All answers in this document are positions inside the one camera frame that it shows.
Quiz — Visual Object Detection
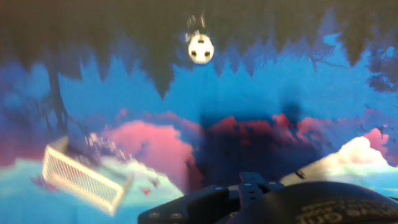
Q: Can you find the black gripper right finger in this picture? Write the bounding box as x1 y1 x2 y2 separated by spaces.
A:
252 172 286 202

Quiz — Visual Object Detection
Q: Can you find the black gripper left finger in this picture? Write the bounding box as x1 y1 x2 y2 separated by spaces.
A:
137 172 253 224

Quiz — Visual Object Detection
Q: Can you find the small black white soccer ball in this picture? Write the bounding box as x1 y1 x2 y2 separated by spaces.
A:
187 34 215 65

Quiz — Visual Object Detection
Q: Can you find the white mesh toy goal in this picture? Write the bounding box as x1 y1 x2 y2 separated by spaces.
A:
42 136 135 218

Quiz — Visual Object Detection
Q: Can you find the printed forest landscape cloth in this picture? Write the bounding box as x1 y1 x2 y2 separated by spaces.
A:
0 0 398 224

